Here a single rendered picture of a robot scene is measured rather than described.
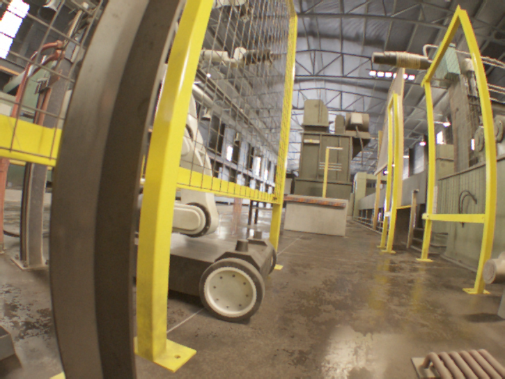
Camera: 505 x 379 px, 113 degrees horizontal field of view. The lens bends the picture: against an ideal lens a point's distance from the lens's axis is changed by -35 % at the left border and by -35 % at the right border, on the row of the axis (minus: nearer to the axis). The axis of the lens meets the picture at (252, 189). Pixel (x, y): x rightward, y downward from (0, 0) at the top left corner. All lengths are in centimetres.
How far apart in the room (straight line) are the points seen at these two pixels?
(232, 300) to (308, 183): 423
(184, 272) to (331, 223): 343
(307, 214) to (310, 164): 124
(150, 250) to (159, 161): 17
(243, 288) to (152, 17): 71
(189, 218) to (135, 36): 84
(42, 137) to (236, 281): 63
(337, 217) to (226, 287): 345
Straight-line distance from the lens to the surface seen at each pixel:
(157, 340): 59
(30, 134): 37
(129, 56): 21
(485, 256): 159
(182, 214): 100
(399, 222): 394
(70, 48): 127
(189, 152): 103
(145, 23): 22
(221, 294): 80
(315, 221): 413
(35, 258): 119
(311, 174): 496
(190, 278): 88
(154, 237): 50
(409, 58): 303
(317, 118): 528
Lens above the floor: 37
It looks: 3 degrees up
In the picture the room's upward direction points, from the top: 7 degrees clockwise
